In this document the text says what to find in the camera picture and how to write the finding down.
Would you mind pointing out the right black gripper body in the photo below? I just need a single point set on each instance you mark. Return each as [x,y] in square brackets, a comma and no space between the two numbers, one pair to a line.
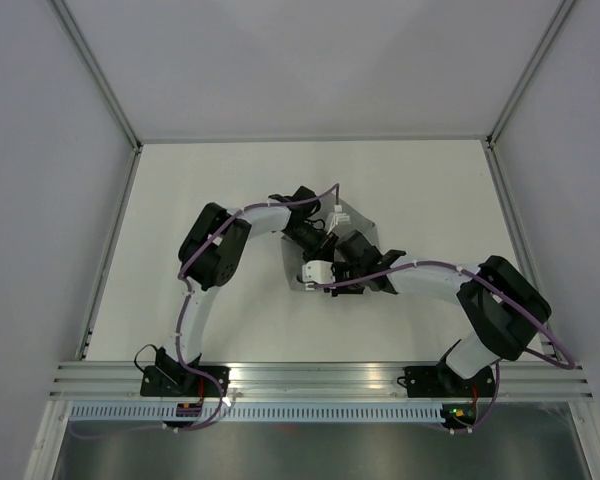
[344,273]

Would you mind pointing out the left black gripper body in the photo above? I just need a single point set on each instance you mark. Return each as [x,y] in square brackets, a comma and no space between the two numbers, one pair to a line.
[315,244]

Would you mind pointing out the grey cloth napkin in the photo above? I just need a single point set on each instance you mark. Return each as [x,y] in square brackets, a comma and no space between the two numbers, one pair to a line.
[365,225]

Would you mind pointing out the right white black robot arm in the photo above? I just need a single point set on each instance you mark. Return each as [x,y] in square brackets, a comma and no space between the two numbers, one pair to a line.
[490,294]

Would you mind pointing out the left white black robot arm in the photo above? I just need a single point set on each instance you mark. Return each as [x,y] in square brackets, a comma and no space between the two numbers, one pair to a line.
[209,257]

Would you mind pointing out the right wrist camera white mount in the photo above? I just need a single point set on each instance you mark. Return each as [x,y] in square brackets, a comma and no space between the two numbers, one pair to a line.
[315,274]

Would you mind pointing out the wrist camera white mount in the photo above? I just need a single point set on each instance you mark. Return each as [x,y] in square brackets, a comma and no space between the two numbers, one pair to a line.
[337,218]
[315,274]

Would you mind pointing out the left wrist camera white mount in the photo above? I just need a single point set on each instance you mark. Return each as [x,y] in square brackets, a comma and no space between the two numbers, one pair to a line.
[337,218]

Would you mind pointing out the white slotted cable duct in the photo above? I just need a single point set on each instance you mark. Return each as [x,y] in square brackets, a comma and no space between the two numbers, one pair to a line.
[264,412]

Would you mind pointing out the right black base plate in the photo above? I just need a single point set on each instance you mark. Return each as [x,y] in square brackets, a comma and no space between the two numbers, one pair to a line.
[430,384]

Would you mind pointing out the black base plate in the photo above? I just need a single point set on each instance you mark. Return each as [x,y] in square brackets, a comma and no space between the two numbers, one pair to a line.
[182,383]
[430,384]

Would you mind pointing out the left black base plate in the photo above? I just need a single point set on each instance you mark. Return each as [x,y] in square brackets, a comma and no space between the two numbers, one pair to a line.
[182,383]

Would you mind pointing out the aluminium front rail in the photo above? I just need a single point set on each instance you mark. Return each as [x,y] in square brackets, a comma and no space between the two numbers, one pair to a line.
[525,381]

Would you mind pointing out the left aluminium frame post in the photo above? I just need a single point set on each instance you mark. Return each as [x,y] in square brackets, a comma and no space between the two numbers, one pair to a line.
[67,20]

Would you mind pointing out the aluminium frame post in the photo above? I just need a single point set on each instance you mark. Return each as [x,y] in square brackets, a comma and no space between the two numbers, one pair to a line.
[540,53]
[67,20]

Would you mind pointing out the right aluminium frame post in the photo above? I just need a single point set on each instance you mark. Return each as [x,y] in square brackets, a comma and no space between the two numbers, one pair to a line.
[540,53]

